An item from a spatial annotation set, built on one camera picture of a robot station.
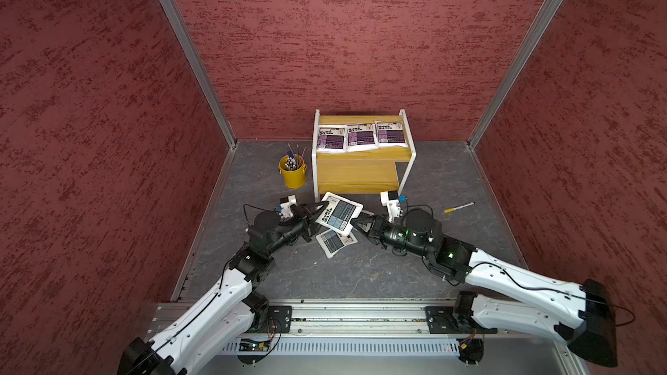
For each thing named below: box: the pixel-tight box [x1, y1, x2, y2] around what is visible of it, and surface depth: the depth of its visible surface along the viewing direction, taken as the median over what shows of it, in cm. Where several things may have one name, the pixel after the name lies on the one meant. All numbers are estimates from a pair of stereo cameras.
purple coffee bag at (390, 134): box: [374, 120, 409, 149], surface depth 77 cm
